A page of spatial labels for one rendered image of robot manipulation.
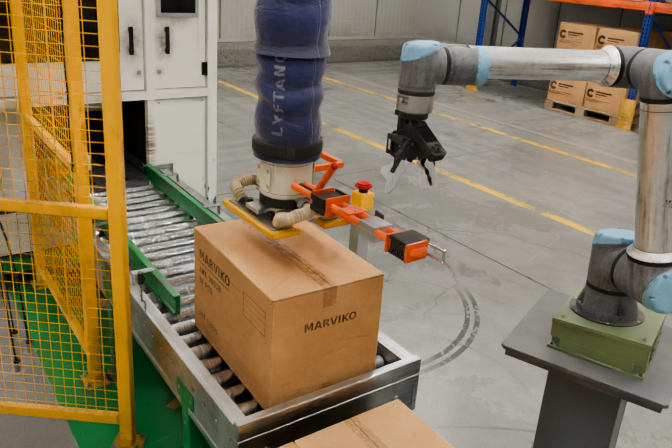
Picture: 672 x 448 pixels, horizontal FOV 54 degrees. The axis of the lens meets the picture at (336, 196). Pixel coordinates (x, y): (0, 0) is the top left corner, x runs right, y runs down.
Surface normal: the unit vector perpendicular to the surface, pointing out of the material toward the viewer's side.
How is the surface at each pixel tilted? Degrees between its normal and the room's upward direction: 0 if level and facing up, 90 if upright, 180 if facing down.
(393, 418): 0
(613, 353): 90
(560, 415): 90
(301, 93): 68
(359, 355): 90
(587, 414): 90
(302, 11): 75
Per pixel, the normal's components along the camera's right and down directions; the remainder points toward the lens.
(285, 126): -0.03, 0.07
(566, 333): -0.56, 0.25
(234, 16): 0.58, 0.31
